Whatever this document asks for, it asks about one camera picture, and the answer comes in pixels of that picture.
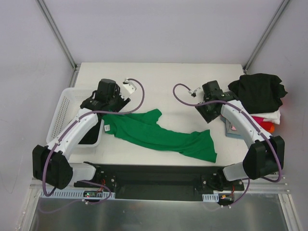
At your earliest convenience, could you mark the green t shirt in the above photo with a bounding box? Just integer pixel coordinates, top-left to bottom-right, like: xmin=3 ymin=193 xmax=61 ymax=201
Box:
xmin=103 ymin=109 xmax=217 ymax=163

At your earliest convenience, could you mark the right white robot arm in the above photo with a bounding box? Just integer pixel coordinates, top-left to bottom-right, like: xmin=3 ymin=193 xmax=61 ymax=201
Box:
xmin=195 ymin=80 xmax=285 ymax=190

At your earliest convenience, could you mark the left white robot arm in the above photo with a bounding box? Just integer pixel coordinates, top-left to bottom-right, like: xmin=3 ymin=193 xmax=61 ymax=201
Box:
xmin=32 ymin=78 xmax=136 ymax=194

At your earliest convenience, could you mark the folded grey t shirt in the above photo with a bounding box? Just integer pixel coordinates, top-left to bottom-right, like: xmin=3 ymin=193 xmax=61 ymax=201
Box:
xmin=226 ymin=119 xmax=243 ymax=137

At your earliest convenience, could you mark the folded pink t shirt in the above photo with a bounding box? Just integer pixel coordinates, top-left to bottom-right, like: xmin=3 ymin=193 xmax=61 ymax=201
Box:
xmin=230 ymin=124 xmax=237 ymax=131

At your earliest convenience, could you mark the white plastic laundry basket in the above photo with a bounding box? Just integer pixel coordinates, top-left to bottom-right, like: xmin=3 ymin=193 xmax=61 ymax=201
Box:
xmin=46 ymin=88 xmax=103 ymax=148

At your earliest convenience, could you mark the black t shirt in basket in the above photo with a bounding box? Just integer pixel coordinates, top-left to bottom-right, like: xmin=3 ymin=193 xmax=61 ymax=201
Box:
xmin=78 ymin=121 xmax=102 ymax=145

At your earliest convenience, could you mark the folded black t shirt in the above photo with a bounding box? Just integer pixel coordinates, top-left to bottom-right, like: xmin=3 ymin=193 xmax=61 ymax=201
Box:
xmin=228 ymin=73 xmax=288 ymax=114

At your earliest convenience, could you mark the folded light blue t shirt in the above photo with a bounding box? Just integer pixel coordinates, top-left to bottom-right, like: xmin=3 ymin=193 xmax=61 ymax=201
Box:
xmin=225 ymin=120 xmax=244 ymax=139

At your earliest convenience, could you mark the folded magenta t shirt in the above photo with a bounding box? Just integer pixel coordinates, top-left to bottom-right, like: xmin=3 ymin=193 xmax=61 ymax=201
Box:
xmin=252 ymin=116 xmax=264 ymax=125

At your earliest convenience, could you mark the folded red t shirt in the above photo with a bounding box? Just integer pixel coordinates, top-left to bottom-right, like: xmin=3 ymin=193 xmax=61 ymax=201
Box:
xmin=260 ymin=121 xmax=275 ymax=133

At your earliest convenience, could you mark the folded white t shirt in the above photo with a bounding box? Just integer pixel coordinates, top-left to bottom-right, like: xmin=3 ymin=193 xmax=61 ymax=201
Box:
xmin=251 ymin=109 xmax=281 ymax=125

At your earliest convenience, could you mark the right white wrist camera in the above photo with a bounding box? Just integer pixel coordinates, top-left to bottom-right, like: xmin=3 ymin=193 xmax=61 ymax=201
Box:
xmin=188 ymin=87 xmax=201 ymax=98

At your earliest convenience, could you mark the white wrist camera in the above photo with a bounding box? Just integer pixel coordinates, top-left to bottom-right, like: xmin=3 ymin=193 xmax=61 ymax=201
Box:
xmin=188 ymin=87 xmax=201 ymax=98
xmin=120 ymin=79 xmax=137 ymax=98

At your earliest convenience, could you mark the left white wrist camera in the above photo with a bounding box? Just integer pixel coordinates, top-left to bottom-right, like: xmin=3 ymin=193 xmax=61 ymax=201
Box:
xmin=120 ymin=79 xmax=137 ymax=98

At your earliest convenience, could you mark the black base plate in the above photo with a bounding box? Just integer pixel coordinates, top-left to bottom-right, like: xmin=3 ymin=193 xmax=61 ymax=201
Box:
xmin=72 ymin=164 xmax=251 ymax=200

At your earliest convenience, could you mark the left aluminium frame post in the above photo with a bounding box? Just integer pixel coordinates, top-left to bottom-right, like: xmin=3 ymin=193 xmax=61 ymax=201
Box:
xmin=36 ymin=0 xmax=77 ymax=71

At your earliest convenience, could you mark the aluminium frame post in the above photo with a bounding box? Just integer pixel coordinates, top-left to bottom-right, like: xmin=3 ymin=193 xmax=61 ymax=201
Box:
xmin=242 ymin=0 xmax=292 ymax=74
xmin=36 ymin=0 xmax=77 ymax=71

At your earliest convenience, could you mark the aluminium front rail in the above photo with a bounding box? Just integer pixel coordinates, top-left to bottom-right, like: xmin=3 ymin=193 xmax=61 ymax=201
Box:
xmin=29 ymin=178 xmax=291 ymax=194

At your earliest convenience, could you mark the right aluminium frame post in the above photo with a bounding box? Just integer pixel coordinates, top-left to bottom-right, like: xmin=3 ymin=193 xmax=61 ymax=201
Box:
xmin=242 ymin=0 xmax=292 ymax=74

